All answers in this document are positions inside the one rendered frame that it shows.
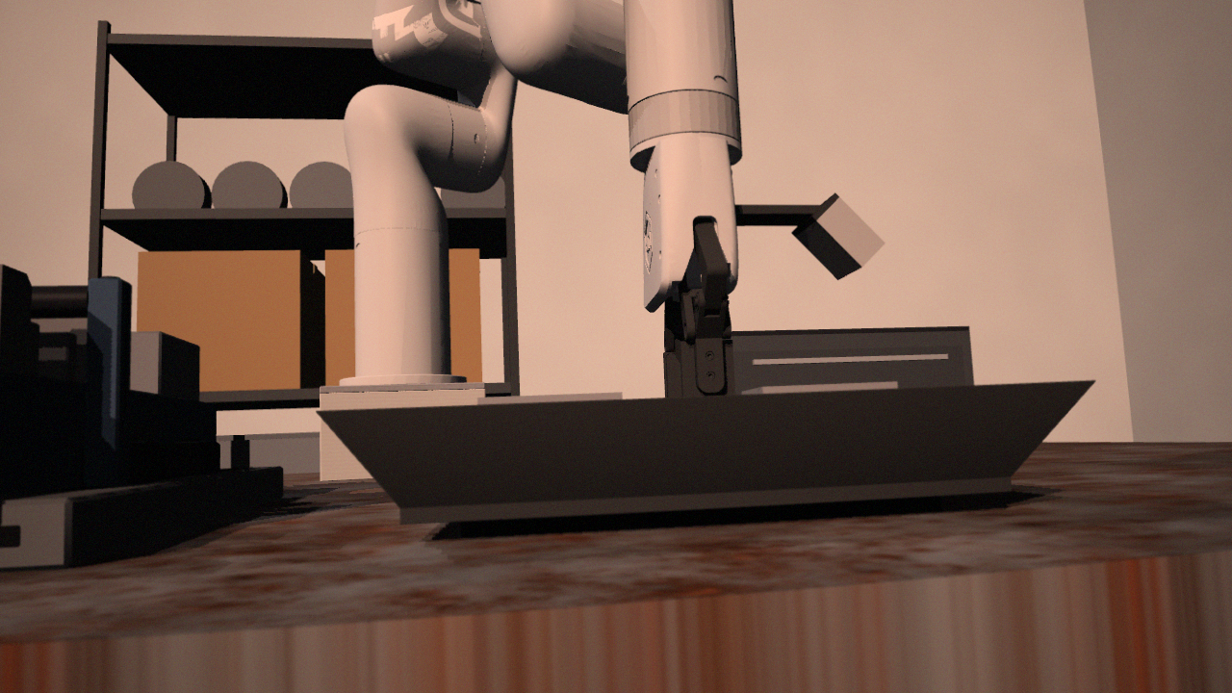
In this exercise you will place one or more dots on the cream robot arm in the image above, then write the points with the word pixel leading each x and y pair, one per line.
pixel 668 64

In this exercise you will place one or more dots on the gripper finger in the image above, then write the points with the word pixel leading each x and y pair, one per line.
pixel 673 335
pixel 706 362

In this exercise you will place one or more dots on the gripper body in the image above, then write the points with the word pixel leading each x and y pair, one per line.
pixel 687 176

